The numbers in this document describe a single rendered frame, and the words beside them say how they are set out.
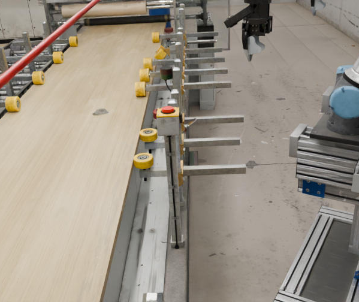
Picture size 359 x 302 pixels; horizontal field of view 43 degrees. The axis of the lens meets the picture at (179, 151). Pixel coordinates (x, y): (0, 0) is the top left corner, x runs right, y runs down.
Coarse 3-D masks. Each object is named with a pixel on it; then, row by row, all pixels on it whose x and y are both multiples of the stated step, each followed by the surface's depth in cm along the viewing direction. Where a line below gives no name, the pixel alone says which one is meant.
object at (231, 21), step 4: (244, 8) 150; (248, 8) 149; (240, 12) 151; (244, 12) 150; (248, 12) 150; (232, 16) 153; (236, 16) 152; (240, 16) 152; (244, 16) 151; (228, 20) 154; (232, 20) 154; (236, 20) 153; (228, 24) 155; (232, 24) 154; (236, 24) 157
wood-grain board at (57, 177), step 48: (96, 48) 357; (144, 48) 349; (48, 96) 260; (96, 96) 255; (144, 96) 251; (0, 144) 205; (48, 144) 202; (96, 144) 199; (0, 192) 167; (48, 192) 165; (96, 192) 163; (0, 240) 141; (48, 240) 140; (96, 240) 138; (0, 288) 122; (48, 288) 121; (96, 288) 120
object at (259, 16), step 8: (248, 0) 147; (256, 0) 146; (264, 0) 146; (256, 8) 149; (264, 8) 147; (248, 16) 151; (256, 16) 150; (264, 16) 148; (272, 16) 152; (248, 24) 150; (256, 24) 149; (264, 24) 147; (248, 32) 152; (256, 32) 151; (264, 32) 148
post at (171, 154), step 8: (168, 144) 147; (168, 152) 148; (176, 152) 152; (168, 160) 149; (176, 160) 150; (168, 168) 151; (176, 168) 151; (168, 176) 152; (176, 176) 152; (168, 184) 153; (176, 184) 153; (168, 192) 155; (176, 192) 155; (176, 200) 156; (176, 208) 158; (176, 216) 159; (176, 224) 161; (176, 232) 161; (176, 240) 163
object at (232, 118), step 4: (204, 116) 232; (208, 116) 231; (212, 116) 231; (216, 116) 231; (220, 116) 230; (224, 116) 230; (228, 116) 230; (232, 116) 230; (236, 116) 229; (240, 116) 229; (188, 120) 230; (196, 120) 230; (200, 120) 230; (204, 120) 230; (208, 120) 230; (212, 120) 230; (216, 120) 229; (220, 120) 229; (224, 120) 229; (228, 120) 229; (232, 120) 229; (236, 120) 229; (240, 120) 229; (192, 124) 231; (196, 124) 231
